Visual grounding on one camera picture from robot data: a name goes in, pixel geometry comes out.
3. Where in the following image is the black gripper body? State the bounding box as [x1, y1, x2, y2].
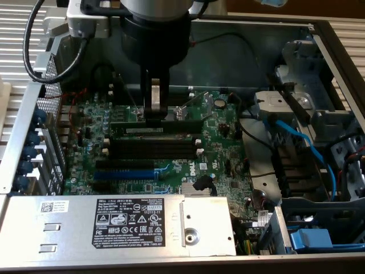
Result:
[122, 16, 192, 70]

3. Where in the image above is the RAM stick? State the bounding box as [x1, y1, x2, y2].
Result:
[109, 119, 202, 135]

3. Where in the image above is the black RAM slot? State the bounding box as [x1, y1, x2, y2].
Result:
[109, 90, 194, 106]
[102, 147, 204, 160]
[104, 136, 200, 149]
[109, 83, 193, 96]

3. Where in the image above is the metal socket cover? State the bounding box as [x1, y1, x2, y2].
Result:
[174, 91, 214, 122]

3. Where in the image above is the long black expansion slot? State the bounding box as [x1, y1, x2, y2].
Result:
[95, 159, 156, 171]

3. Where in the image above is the blue expansion slot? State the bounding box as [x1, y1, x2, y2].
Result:
[93, 168, 157, 181]

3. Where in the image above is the green motherboard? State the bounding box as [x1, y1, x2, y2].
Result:
[58, 88, 257, 237]

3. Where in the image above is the open PC case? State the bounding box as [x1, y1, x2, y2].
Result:
[0, 11, 365, 274]

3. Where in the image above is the silver chipset heatsink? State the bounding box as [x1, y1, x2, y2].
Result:
[180, 182, 214, 198]

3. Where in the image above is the short black expansion slot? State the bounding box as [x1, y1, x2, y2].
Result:
[91, 180, 112, 192]

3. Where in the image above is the blue card retention tab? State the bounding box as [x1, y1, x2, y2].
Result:
[22, 145, 38, 160]
[14, 174, 29, 191]
[27, 130, 42, 146]
[31, 108, 48, 125]
[18, 159, 34, 175]

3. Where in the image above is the silver power supply unit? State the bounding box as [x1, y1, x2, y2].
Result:
[0, 195, 237, 257]

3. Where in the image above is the black plastic strut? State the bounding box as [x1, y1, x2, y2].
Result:
[267, 73, 312, 121]

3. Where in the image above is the silver disk bay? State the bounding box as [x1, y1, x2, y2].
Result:
[253, 39, 365, 200]

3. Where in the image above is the dark plastic drive caddy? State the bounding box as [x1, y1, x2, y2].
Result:
[281, 198, 365, 246]

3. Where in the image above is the blue plastic latch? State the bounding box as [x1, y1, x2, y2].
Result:
[289, 228, 334, 253]

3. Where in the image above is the thick black looped wire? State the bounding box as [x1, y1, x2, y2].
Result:
[90, 64, 116, 92]

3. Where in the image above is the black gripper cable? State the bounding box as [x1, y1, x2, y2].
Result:
[188, 0, 213, 21]

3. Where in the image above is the black wire with connector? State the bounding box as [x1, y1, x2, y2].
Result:
[190, 31, 286, 95]

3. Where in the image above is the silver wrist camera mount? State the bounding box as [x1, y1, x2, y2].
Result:
[66, 0, 122, 39]

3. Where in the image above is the thin red wire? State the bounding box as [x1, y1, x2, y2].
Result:
[45, 87, 89, 135]

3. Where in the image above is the aluminium corner bracket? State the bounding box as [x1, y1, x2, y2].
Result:
[42, 15, 69, 39]

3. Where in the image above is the black curved wire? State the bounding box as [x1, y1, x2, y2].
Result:
[228, 92, 279, 152]

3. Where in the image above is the thick black camera cable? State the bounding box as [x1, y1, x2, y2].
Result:
[23, 0, 89, 84]

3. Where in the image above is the blue flat wire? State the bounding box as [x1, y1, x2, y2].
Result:
[262, 115, 339, 200]

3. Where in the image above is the yellow green wire bundle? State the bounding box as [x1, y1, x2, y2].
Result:
[236, 238, 253, 255]

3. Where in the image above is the black red wire bundle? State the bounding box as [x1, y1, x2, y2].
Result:
[339, 150, 365, 200]

